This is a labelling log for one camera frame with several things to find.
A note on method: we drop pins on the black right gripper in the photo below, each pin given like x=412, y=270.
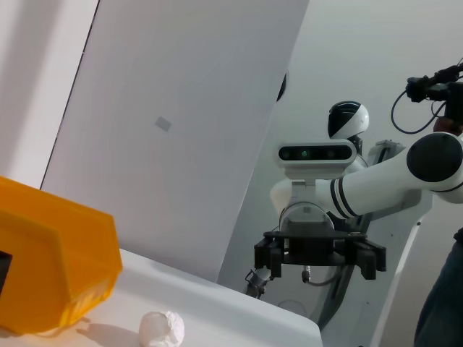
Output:
x=311, y=249

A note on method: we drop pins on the white paper ball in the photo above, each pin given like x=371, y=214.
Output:
x=161, y=329

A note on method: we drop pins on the person's hand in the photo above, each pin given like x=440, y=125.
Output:
x=448, y=126

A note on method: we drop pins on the person in dark clothing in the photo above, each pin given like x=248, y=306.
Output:
x=445, y=307

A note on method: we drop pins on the white humanoid robot black face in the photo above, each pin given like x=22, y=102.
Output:
x=356, y=115

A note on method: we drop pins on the yellow plastic storage bin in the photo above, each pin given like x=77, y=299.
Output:
x=54, y=253

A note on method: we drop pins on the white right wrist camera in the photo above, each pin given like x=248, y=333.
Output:
x=314, y=153

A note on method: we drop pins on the black round wall fixture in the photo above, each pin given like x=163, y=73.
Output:
x=283, y=86

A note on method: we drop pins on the black video camera rig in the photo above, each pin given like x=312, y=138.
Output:
x=437, y=88

